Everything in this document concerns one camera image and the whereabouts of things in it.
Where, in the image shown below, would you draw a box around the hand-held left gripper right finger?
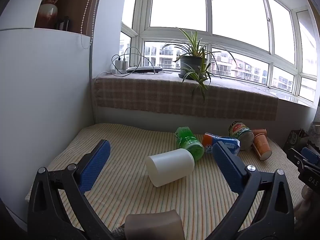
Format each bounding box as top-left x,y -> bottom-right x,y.
202,141 -> 296,240

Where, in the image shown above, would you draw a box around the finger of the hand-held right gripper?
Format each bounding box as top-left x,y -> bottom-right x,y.
287,148 -> 306,171
301,147 -> 320,164

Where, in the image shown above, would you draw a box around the beaded blind cord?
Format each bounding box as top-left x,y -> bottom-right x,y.
80,0 -> 104,49

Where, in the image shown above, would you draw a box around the white charging cable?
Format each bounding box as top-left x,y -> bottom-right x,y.
110,46 -> 158,77

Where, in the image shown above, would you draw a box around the white cabinet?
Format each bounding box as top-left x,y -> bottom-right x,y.
0,0 -> 97,224

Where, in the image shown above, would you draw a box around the spider plant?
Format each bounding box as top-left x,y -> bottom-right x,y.
162,27 -> 237,103

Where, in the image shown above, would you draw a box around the striped bed sheet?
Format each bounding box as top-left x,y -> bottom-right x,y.
25,123 -> 304,240

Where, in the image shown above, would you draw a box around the orange blue snack packet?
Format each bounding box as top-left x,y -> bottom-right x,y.
202,132 -> 241,156

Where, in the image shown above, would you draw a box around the black plant pot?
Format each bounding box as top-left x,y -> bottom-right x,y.
178,55 -> 208,80

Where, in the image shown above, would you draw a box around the printed paper bag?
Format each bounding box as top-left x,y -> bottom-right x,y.
284,129 -> 311,153

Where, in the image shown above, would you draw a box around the dark round flat device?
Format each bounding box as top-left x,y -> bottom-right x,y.
126,65 -> 163,74

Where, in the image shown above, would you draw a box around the person's right hand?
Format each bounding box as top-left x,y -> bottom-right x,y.
294,185 -> 320,227

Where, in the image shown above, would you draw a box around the plaid cloth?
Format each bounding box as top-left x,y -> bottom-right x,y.
93,71 -> 279,121

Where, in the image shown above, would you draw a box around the black cable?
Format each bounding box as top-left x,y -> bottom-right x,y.
110,47 -> 140,76

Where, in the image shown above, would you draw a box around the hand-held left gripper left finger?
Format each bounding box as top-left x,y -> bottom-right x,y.
27,139 -> 118,240

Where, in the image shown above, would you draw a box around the white cup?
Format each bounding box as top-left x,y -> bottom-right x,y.
146,148 -> 195,188

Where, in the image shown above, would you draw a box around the green printed cup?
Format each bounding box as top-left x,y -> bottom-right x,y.
175,126 -> 204,161

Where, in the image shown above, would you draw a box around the copper brown cup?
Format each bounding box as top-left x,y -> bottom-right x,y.
251,128 -> 268,138

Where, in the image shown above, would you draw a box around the white lace cloth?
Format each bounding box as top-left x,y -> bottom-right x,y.
306,121 -> 320,153

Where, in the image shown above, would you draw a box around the dark books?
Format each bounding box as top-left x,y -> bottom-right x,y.
54,16 -> 69,31

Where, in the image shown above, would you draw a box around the green red tin can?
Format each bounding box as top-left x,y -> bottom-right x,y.
228,121 -> 255,151

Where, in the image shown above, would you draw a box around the orange paper cup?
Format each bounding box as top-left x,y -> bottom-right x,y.
252,135 -> 272,161

